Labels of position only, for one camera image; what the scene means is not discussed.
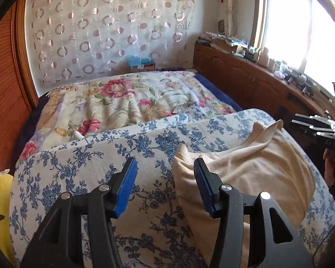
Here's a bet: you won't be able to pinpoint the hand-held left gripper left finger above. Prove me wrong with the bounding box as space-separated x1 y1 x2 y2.
19 156 138 268

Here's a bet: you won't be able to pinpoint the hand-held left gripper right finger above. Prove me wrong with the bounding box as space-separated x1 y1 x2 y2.
193 158 314 268

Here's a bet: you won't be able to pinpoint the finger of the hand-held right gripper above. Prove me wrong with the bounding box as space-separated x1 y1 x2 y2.
294 113 335 122
291 119 335 132

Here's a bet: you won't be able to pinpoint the beige printed t-shirt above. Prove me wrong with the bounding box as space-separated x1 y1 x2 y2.
173 120 316 268

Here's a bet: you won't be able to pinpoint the person's right hand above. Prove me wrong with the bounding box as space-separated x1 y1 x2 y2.
324 149 335 187

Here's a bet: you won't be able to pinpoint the black gadgets on sill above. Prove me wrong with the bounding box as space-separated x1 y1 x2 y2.
285 71 316 97

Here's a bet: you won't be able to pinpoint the blue floral bed sheet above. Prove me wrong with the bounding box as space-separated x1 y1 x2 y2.
10 109 335 268

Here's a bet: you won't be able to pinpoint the long wooden cabinet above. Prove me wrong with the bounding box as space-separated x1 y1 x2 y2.
194 42 335 146

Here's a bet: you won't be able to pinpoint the pale plastic bottle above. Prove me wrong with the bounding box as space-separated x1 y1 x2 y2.
258 49 270 67

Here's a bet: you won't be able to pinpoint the pink floral blanket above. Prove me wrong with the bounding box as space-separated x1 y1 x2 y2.
19 71 235 159

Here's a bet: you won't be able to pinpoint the wooden framed window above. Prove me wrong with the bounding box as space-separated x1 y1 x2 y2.
253 0 335 98

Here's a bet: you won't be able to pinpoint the cluttered cardboard box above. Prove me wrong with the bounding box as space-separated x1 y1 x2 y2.
197 32 250 55

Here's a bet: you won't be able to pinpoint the wooden slatted wardrobe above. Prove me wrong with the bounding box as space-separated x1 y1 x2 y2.
0 0 40 174

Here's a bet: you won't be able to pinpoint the sheer circle-pattern curtain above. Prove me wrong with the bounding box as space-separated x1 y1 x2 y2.
25 0 197 83

